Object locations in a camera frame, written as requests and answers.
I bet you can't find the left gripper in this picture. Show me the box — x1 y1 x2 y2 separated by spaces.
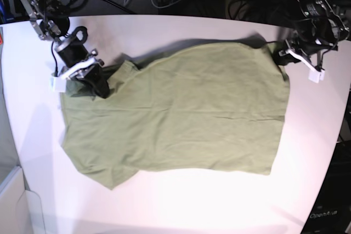
275 38 325 71

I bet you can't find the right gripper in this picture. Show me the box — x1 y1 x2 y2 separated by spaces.
57 49 110 99

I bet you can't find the green T-shirt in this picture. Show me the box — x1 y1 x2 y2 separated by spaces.
60 42 290 189

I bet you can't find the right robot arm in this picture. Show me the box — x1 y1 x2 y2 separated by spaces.
20 0 110 99

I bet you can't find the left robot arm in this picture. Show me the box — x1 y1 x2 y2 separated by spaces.
273 0 350 73

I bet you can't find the white cardboard box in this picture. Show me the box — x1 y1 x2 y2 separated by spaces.
1 166 46 233

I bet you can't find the black OpenArm case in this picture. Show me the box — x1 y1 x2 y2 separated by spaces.
301 141 350 233

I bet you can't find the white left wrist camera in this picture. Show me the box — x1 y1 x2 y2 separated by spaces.
308 69 325 83

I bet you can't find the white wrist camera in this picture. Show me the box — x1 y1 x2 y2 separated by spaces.
308 69 325 83
50 76 66 93

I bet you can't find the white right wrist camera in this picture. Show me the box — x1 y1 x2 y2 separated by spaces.
50 76 66 93

